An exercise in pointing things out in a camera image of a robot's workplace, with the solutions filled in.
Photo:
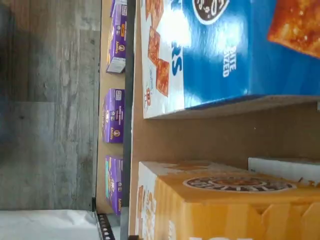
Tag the yellow white pretzel crackers box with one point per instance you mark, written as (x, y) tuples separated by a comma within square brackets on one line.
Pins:
[(282, 165), (225, 215)]

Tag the purple Annie's snack box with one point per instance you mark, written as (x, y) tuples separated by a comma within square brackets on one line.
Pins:
[(116, 42), (112, 117), (113, 185), (120, 2)]

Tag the blue white pretzel crackers box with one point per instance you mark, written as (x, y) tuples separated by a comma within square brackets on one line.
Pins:
[(212, 62)]

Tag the grey-white side curtain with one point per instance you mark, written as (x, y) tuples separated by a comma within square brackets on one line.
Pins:
[(45, 225)]

